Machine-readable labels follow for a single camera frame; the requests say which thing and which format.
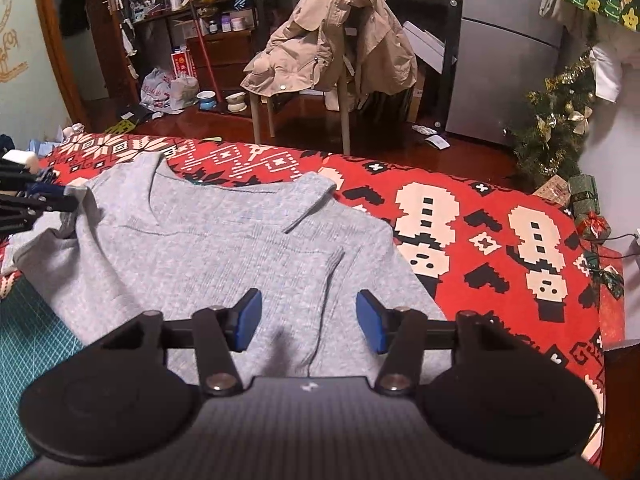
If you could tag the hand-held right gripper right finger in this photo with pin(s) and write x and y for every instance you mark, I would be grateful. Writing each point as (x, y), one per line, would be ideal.
(369, 322)

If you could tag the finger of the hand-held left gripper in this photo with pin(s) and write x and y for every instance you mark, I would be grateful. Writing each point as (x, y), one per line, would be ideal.
(25, 182)
(45, 204)

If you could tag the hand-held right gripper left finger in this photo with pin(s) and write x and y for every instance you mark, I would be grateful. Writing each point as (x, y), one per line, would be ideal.
(248, 320)

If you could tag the grey polo shirt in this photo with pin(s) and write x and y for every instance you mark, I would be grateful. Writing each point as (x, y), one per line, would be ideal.
(200, 260)

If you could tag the green cutting mat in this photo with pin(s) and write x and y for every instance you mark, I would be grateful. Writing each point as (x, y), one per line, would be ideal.
(30, 340)

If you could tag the white plastic bag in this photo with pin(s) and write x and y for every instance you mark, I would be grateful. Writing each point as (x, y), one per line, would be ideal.
(165, 87)

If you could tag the red patterned blanket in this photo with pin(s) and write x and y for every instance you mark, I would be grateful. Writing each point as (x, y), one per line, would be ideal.
(500, 195)

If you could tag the blue white cup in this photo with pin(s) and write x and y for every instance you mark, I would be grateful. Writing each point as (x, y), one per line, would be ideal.
(206, 101)

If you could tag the white chair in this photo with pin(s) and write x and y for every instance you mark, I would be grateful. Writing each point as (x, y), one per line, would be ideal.
(345, 110)

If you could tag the white bowl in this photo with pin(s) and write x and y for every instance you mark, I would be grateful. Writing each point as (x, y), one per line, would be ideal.
(236, 102)

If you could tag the wooden drawer cabinet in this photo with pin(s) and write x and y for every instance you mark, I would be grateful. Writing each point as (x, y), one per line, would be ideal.
(225, 65)

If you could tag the red gift box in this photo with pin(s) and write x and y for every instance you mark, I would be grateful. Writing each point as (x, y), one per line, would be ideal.
(592, 227)

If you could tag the green gift box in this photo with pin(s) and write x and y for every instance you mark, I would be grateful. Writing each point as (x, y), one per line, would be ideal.
(584, 195)

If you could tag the decorated Christmas tree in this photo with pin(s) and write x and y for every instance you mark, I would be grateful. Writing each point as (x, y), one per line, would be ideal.
(550, 135)

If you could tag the beige jacket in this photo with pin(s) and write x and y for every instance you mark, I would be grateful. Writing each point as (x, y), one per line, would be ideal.
(310, 45)

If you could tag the open cardboard box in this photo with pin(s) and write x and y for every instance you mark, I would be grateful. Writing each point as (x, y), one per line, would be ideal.
(425, 45)

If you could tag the grey refrigerator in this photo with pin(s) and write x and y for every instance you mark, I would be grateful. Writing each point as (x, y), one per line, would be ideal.
(500, 70)

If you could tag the white hanging cloth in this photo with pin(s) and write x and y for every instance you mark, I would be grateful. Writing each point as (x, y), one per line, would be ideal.
(606, 72)

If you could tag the wooden door frame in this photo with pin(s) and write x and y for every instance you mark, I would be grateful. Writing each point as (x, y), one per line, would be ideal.
(65, 60)

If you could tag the wooden bed frame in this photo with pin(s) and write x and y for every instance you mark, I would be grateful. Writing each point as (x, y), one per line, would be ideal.
(622, 400)

